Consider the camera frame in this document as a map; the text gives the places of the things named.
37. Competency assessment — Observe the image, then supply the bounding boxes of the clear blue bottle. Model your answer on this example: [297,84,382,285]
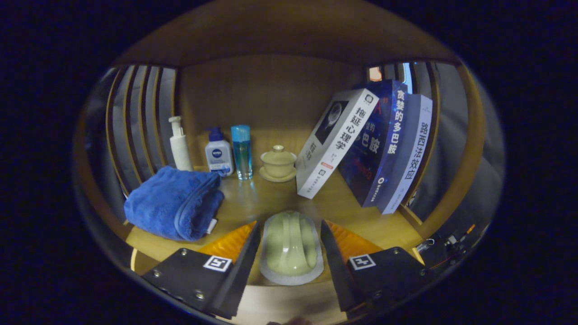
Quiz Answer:
[231,125,253,181]

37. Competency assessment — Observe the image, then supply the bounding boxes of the wooden cabinet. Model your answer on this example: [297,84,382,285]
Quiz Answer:
[75,0,493,271]

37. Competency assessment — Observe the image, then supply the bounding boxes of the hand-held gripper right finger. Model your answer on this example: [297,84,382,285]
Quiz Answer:
[321,219,439,319]

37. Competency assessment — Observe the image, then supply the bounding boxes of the dark blue book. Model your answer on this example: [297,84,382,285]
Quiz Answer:
[338,80,409,208]

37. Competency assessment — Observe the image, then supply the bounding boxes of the grey-blue book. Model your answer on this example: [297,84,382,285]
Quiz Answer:
[377,94,433,215]

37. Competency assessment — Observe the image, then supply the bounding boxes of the wooden countertop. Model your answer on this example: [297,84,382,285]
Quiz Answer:
[126,129,425,325]

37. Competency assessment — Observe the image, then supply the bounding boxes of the white bottle with blue cap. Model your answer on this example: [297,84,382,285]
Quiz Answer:
[205,127,234,177]

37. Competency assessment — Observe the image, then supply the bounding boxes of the blue folded towel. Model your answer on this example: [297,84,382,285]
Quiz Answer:
[124,166,225,241]

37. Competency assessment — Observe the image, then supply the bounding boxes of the white book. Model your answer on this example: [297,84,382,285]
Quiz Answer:
[296,88,380,200]

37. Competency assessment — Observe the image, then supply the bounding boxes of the pale green scrub brush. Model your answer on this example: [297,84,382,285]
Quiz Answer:
[259,210,325,286]

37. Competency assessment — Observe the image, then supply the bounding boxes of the beige lidded teacup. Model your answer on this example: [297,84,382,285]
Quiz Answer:
[259,145,298,183]

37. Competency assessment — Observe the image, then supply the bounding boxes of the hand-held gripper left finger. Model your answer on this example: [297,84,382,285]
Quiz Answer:
[140,220,261,319]

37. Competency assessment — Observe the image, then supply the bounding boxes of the white pump bottle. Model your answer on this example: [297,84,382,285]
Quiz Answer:
[168,116,193,172]

